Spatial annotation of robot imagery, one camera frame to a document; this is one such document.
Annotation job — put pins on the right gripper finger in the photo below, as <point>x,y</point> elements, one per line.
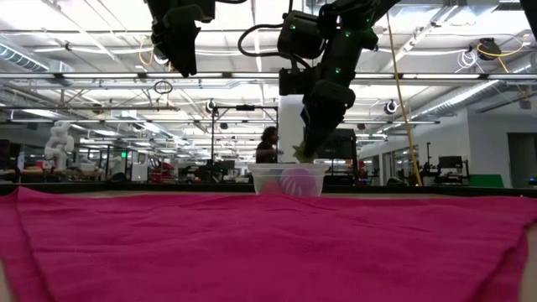
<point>298,81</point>
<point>327,117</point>

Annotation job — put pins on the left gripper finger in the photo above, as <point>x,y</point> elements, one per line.
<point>160,38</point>
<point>184,42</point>

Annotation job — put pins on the red strawberry with green leaves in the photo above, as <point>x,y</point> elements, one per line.
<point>300,154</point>

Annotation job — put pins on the purple striped toy ball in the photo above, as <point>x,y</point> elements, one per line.
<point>298,182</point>

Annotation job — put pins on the clear plastic tupperware container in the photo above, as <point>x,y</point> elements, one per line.
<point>258,178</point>

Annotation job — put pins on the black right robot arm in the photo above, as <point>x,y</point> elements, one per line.
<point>361,8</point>

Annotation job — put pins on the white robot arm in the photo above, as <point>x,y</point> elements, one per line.
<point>58,144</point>

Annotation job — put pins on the black monitor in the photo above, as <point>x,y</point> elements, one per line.
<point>344,147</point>

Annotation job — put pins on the long ceiling light bar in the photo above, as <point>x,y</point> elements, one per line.
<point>105,76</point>

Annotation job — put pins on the person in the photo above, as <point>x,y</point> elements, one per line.
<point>266,153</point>

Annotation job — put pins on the black workstation equipment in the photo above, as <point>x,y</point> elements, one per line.
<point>451,163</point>

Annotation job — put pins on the red cloth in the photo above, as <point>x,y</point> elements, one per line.
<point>268,251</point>

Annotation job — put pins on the green panel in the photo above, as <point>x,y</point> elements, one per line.
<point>486,180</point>

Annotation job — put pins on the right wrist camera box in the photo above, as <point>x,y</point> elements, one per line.
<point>300,35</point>

